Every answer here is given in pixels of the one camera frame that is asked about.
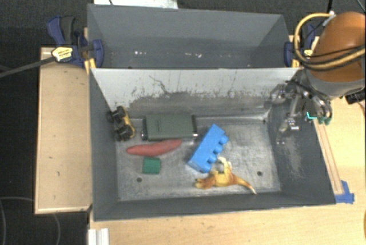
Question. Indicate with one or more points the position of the black cylinder on white bracket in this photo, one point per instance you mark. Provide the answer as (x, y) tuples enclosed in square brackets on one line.
[(354, 96)]

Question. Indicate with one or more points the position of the grey metal bin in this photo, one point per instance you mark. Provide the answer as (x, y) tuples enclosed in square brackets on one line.
[(177, 35)]

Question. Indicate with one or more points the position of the yellow toy dinosaur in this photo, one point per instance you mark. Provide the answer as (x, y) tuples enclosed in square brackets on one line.
[(221, 179)]

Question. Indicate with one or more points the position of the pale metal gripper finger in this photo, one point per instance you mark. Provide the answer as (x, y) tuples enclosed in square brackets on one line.
[(283, 125), (292, 126)]

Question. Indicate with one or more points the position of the small green block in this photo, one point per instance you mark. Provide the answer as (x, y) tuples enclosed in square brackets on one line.
[(151, 165)]

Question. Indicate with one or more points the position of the pale wood board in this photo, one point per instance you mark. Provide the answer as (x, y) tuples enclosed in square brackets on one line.
[(64, 138)]

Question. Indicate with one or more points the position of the yellow toy car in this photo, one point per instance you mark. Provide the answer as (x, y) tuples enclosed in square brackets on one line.
[(121, 124)]

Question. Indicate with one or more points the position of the dark green flat block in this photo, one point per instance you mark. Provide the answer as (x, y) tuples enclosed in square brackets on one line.
[(168, 126)]

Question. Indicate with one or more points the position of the blue toy building brick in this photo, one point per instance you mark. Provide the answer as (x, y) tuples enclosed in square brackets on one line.
[(208, 149)]

